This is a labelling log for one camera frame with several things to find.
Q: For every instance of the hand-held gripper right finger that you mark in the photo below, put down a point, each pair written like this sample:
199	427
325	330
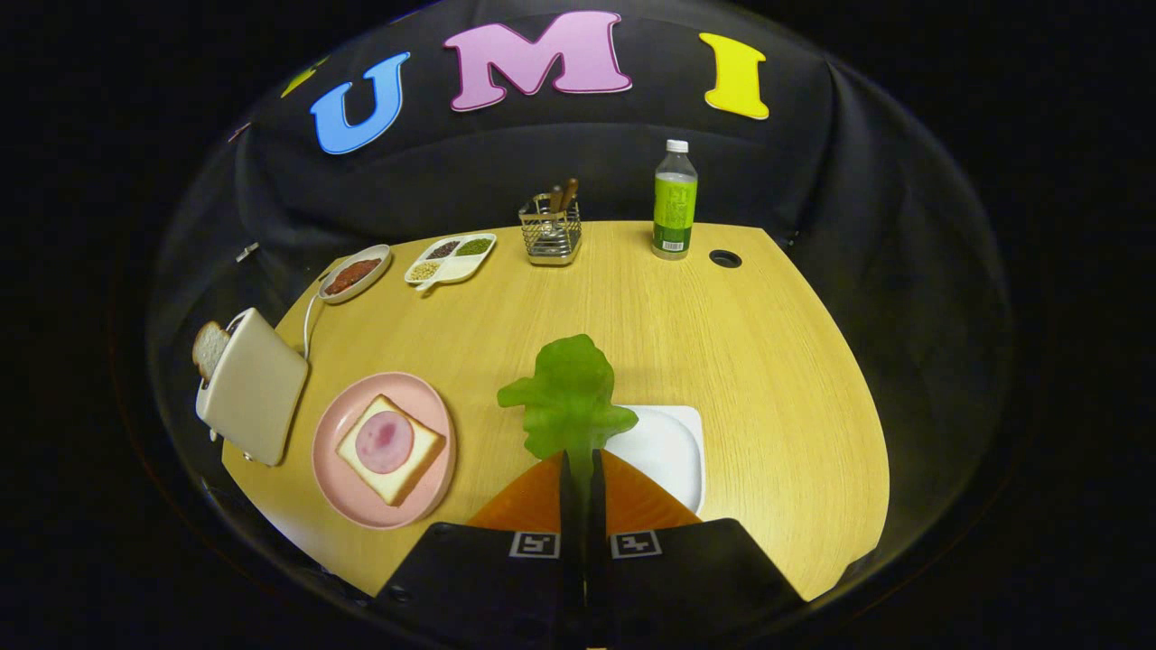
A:
596	515

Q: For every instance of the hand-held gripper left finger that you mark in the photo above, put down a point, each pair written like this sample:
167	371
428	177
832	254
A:
566	515

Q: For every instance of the green lettuce leaf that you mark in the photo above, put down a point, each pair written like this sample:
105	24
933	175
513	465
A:
569	397

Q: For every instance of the toasted bread slice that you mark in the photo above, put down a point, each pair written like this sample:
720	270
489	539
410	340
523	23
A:
209	348

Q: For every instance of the square white plate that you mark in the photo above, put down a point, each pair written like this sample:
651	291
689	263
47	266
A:
668	451

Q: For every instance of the bread slice under ham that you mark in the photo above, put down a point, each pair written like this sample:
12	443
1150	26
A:
426	447

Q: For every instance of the pink ham slice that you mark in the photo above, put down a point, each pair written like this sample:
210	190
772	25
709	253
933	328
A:
384	442

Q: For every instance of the pink plate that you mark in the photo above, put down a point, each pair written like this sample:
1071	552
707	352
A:
343	469

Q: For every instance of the white divided dish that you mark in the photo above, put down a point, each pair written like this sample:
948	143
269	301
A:
461	264

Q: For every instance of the pile of yellow beans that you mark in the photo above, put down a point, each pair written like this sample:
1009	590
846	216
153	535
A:
424	270

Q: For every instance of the pile of green beans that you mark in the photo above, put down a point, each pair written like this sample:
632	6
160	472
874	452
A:
475	246

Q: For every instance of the pile of dark beans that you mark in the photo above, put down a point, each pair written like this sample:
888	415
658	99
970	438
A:
442	249

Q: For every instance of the round white plate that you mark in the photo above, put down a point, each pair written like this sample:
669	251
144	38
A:
376	282

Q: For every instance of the green label plastic bottle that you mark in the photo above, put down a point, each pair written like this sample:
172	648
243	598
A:
675	208

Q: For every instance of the brown steak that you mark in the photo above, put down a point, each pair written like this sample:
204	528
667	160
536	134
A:
354	275

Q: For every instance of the white toaster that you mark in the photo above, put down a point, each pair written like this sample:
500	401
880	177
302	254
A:
257	388

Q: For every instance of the black backdrop cloth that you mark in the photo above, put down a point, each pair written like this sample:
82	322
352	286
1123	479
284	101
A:
813	181

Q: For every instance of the silver clip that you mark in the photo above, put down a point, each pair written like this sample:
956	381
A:
247	252

